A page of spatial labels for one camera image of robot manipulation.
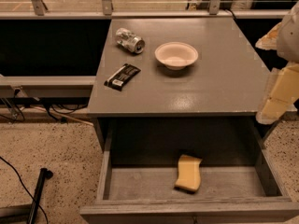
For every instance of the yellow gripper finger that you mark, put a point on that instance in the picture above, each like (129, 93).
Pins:
(281, 91)
(269, 41)

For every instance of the yellow sponge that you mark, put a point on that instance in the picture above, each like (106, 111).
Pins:
(189, 177)

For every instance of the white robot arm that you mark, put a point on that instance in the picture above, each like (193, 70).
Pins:
(288, 36)

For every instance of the grey cabinet counter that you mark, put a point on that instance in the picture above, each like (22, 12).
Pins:
(228, 78)

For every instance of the grey open top drawer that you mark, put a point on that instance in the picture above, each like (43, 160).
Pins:
(239, 183)

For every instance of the white paper bowl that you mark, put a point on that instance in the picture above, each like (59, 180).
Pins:
(176, 55)

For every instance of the crushed silver soda can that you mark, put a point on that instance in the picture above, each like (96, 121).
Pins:
(130, 41)

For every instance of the black snack bar wrapper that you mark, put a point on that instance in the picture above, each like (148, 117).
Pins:
(121, 77)

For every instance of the black tripod leg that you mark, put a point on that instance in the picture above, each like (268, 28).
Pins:
(43, 176)

